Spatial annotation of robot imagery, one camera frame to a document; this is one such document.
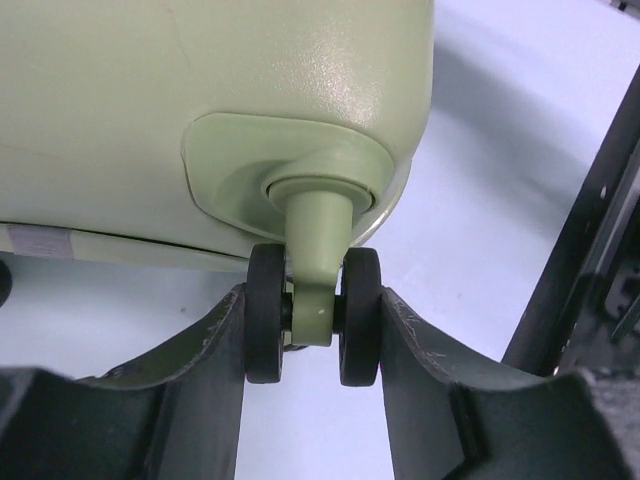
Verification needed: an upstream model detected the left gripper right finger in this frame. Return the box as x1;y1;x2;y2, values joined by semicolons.
380;289;639;479

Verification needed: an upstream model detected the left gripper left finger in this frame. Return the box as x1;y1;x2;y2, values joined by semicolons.
1;285;244;479

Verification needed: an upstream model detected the green hard-shell suitcase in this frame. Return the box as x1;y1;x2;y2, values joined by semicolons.
1;1;435;385

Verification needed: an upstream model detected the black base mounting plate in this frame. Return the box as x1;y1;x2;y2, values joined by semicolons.
502;76;639;376

